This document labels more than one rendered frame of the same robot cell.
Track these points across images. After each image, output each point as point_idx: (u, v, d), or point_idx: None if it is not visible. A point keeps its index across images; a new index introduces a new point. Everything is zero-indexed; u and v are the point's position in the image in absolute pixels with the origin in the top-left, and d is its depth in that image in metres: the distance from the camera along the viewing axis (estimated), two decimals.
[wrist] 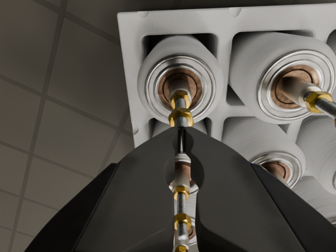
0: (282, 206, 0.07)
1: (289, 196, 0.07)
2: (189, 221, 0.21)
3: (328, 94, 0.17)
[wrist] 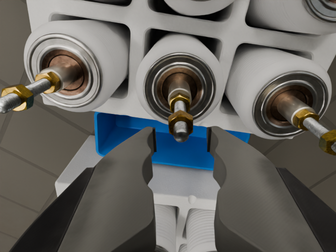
0: (308, 214, 0.06)
1: (317, 204, 0.07)
2: None
3: (177, 96, 0.17)
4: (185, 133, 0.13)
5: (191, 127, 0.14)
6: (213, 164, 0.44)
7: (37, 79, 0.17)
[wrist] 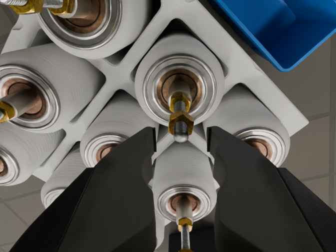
0: (308, 214, 0.06)
1: (317, 204, 0.07)
2: None
3: (189, 110, 0.18)
4: (181, 142, 0.13)
5: (173, 133, 0.14)
6: None
7: None
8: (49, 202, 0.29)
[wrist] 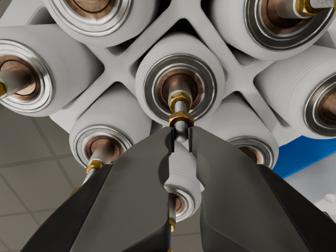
0: (289, 207, 0.07)
1: (296, 198, 0.07)
2: (335, 2, 0.11)
3: None
4: None
5: None
6: (321, 150, 0.41)
7: None
8: None
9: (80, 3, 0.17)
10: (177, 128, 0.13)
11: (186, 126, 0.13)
